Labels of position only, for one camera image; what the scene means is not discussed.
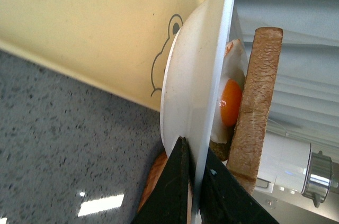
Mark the fried egg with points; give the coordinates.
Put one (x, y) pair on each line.
(229, 92)

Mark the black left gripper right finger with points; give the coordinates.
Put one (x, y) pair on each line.
(224, 200)

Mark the grey white curtain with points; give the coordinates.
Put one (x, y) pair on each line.
(305, 99)

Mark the brown wooden tray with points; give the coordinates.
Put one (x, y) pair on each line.
(152, 179)

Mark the bread slice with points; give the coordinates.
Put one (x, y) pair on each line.
(221, 151)
(247, 143)

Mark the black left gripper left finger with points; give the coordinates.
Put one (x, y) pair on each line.
(168, 201)

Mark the yellow bear tray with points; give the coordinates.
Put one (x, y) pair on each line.
(120, 46)

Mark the white appliance with steel part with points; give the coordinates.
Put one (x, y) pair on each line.
(291, 164)

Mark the white round plate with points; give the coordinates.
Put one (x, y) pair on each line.
(190, 86)

